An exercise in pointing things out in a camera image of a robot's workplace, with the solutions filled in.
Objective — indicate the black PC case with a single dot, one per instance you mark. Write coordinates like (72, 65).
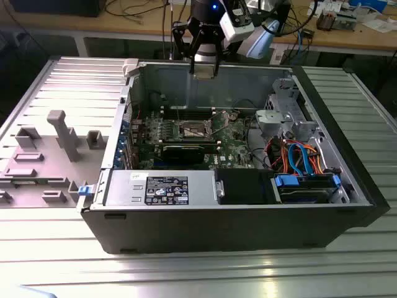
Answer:
(217, 229)

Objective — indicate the green motherboard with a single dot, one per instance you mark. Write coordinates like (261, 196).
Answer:
(235, 146)

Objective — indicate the grey parts rack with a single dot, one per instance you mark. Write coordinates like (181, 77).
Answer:
(46, 169)

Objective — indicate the white case latch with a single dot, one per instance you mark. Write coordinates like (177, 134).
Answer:
(130, 66)

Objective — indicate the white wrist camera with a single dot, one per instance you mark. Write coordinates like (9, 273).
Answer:
(235, 29)

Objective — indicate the copper heat sink cooler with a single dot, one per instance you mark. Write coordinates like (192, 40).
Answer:
(325, 20)

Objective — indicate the grey power supply unit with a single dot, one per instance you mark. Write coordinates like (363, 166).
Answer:
(124, 189)

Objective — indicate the black computer box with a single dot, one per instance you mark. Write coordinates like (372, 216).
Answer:
(56, 7)

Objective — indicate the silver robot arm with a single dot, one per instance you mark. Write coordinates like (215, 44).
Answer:
(263, 37)

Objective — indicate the white booklet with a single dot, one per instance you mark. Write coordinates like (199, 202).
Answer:
(316, 7)

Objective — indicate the grey metal drive part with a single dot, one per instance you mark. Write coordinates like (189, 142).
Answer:
(345, 18)

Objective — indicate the silver metal drive bracket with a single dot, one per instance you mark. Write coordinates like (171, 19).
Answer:
(273, 124)

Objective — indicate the green RAM stick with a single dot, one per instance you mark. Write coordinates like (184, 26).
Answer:
(186, 142)

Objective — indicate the black power adapter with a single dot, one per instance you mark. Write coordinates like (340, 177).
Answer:
(308, 33)

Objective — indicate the wooden desk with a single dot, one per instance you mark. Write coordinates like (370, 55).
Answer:
(93, 23)

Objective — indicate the perforated metal drive cage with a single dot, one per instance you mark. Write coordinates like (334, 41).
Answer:
(287, 93)

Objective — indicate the blue case latch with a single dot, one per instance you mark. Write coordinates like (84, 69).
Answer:
(84, 191)

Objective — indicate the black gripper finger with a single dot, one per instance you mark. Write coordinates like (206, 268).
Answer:
(186, 34)
(219, 46)

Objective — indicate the thin metal locking lever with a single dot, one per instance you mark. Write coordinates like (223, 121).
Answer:
(178, 115)
(214, 129)

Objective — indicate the hard disk in blue carrier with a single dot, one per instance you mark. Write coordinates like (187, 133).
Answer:
(305, 194)

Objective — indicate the black graphics card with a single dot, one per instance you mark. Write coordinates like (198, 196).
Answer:
(183, 154)

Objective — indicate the silver CPU chip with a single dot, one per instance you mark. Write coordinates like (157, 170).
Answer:
(203, 70)

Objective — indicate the white paper sheets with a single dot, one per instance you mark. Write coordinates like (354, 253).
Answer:
(381, 25)

